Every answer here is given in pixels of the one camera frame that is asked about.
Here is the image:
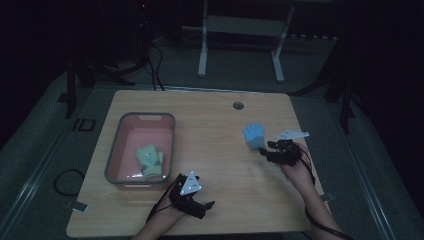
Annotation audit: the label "plain green mitten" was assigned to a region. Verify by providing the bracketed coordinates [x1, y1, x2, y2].
[155, 150, 166, 170]

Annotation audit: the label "hand-held gripper cable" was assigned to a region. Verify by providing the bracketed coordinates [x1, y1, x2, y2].
[297, 146, 355, 240]
[145, 179, 184, 225]

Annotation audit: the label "black floor bracket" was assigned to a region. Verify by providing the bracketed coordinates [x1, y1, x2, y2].
[72, 117, 97, 132]

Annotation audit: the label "black tripod stand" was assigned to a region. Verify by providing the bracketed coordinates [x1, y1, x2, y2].
[289, 59, 369, 135]
[57, 56, 138, 120]

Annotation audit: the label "black cable loop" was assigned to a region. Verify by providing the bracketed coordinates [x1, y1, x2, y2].
[52, 168, 86, 197]

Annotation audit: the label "left hand-held gripper cable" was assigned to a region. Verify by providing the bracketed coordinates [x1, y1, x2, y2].
[145, 179, 184, 225]

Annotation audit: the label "pink basin with grey rim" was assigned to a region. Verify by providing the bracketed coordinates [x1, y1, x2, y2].
[104, 111, 177, 192]

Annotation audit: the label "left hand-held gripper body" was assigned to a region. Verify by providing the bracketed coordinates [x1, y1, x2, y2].
[168, 171, 208, 220]

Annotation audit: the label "black floor cables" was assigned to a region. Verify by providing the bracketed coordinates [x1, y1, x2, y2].
[145, 41, 166, 92]

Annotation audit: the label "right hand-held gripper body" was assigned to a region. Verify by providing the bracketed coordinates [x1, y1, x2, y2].
[266, 128, 310, 167]

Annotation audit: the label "white metal stand frame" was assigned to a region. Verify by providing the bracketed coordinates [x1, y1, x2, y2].
[197, 0, 297, 84]

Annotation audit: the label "person's right hand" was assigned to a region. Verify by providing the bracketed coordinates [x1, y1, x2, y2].
[279, 142, 316, 193]

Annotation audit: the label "plain blue glove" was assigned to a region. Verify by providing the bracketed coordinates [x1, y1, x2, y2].
[242, 123, 267, 152]

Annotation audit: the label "person's left hand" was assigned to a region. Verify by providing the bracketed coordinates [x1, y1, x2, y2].
[151, 203, 188, 231]

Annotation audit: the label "green mitten with print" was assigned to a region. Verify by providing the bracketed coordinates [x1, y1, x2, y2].
[135, 143, 164, 180]

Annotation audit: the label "right hand-held gripper cable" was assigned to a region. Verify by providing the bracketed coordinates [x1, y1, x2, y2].
[297, 146, 355, 240]

